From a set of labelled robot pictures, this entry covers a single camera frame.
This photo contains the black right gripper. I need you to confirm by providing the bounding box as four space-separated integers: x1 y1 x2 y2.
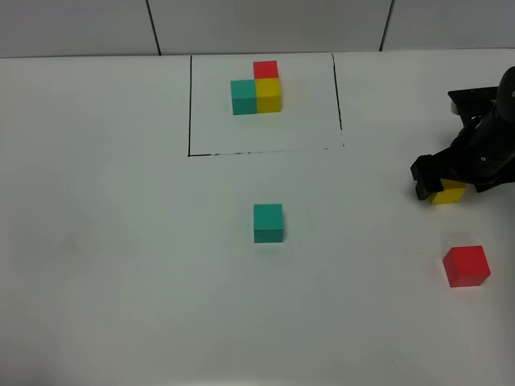
410 116 514 200

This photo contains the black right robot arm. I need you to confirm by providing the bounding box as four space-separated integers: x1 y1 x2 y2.
410 68 514 200

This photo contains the yellow template cube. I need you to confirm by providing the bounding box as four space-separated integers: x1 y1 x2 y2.
254 78 282 113

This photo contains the red template cube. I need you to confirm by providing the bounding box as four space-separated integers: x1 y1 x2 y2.
253 60 278 80

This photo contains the teal template cube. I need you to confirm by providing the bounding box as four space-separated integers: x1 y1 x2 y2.
230 80 257 115

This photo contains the loose red cube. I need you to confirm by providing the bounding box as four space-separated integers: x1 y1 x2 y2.
443 245 491 287

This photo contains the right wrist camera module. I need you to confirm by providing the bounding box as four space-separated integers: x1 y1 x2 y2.
447 86 498 125

